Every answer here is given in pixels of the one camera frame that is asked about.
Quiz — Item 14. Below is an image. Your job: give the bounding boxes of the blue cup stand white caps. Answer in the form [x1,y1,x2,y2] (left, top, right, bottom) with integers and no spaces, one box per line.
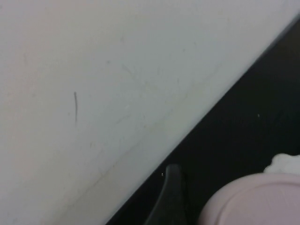
[264,153,300,174]

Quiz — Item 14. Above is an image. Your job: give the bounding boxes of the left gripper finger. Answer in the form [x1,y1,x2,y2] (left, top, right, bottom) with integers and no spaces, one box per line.
[143,164,189,225]

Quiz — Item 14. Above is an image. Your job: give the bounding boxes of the pink plastic cup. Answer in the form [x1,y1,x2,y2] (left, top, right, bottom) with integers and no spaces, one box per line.
[198,172,300,225]

